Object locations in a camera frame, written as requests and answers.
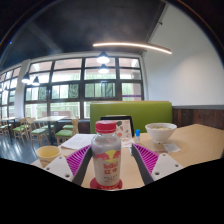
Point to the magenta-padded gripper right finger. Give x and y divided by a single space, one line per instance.
165 166

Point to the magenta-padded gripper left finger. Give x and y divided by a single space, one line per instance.
60 168

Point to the yellow paper cup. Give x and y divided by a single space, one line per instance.
48 154

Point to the white folded napkin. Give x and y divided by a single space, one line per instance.
171 148

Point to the white paper sheet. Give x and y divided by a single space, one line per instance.
78 141

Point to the white ceramic bowl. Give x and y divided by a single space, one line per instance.
160 132

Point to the flat round red coaster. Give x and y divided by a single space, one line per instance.
93 185

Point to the small blue-capped bottle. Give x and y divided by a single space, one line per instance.
137 136

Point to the group of green-seated wooden chairs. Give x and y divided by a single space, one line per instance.
36 131

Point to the clear drink bottle red cap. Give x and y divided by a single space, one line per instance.
106 156

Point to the wooden dining table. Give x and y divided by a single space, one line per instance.
50 118

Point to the printed standing menu card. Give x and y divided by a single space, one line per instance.
124 130

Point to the green booth seat back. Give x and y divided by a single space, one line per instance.
140 113

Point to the group of black pendant lamps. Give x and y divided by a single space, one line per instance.
103 58

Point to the long linear ceiling light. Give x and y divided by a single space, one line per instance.
133 44

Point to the black-framed window wall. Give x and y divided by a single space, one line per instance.
80 88

